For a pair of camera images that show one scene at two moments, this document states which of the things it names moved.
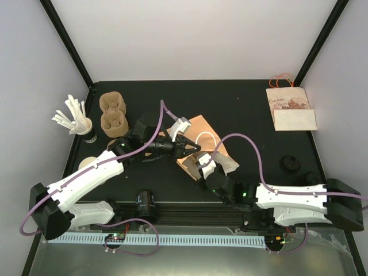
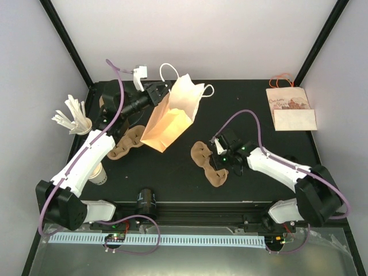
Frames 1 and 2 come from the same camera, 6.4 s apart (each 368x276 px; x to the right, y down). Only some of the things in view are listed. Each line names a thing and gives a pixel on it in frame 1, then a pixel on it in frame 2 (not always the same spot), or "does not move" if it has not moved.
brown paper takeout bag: [202, 133] to [175, 116]
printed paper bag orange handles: [290, 105] does not move
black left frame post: [54, 18] does not move
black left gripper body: [175, 153] to [152, 95]
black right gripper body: [200, 179] to [223, 163]
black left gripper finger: [185, 141] to [161, 85]
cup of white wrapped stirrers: [73, 121] does not move
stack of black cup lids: [146, 206] does not move
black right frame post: [338, 10] does not move
